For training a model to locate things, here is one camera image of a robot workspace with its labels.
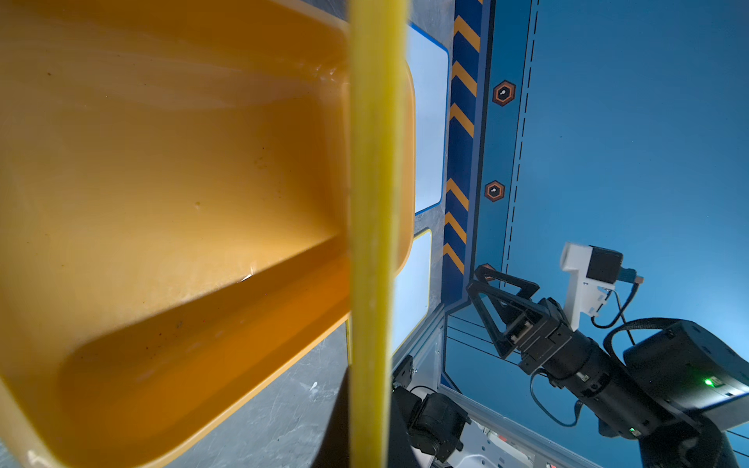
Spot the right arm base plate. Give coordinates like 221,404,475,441
392,355,471,463

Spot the right blue-framed whiteboard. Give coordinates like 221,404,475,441
407,23,450,214

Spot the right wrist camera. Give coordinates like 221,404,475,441
560,242,644,331

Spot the yellow plastic storage box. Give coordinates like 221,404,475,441
0,0,417,468

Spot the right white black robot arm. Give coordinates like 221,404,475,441
466,265,748,467

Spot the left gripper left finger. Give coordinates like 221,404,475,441
311,370,350,468

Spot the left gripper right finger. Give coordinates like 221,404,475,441
386,396,419,468

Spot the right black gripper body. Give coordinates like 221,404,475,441
508,298,573,374

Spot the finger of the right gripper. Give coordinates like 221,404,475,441
474,263,540,300
466,280,532,359

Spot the yellow-framed whiteboard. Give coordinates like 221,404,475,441
391,229,433,354
349,1,409,467

